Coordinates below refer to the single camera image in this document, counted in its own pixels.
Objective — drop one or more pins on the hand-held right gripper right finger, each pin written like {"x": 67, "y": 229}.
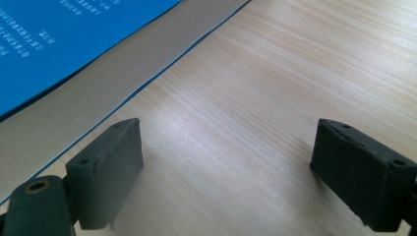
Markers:
{"x": 357, "y": 173}

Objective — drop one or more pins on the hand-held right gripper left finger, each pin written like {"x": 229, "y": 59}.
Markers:
{"x": 108, "y": 173}

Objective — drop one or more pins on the blue book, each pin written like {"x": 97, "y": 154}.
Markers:
{"x": 65, "y": 49}

